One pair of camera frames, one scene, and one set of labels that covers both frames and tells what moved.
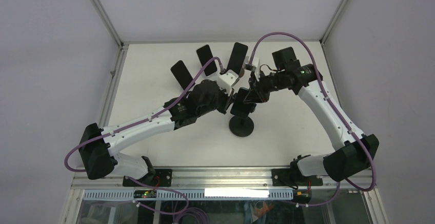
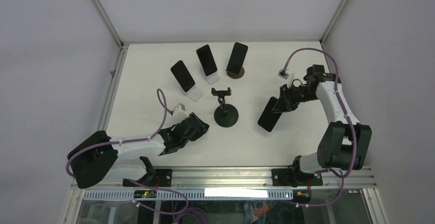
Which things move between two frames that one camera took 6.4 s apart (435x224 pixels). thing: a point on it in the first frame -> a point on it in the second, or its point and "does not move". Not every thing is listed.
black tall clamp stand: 241,127 -> 225,115
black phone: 181,74 does not move
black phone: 204,55 does not move
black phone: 239,108 -> 268,119
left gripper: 225,100 -> 201,130
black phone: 237,57 does not move
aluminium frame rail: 209,179 does not move
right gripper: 256,93 -> 285,103
